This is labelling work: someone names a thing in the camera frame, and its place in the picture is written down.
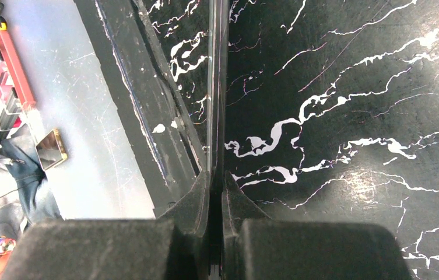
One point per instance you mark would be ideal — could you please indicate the red clamp tool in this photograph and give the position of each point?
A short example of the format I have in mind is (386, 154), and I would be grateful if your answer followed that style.
(9, 55)

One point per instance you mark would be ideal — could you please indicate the gold smartphone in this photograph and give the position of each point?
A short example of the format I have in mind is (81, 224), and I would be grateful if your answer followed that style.
(50, 150)

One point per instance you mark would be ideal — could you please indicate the person in jeans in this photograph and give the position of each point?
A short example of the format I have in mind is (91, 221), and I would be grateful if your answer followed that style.
(25, 196)

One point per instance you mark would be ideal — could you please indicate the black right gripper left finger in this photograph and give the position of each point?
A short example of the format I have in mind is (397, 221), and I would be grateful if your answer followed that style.
(173, 246)

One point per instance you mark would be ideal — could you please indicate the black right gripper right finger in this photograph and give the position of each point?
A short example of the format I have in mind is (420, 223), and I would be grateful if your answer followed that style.
(258, 247)

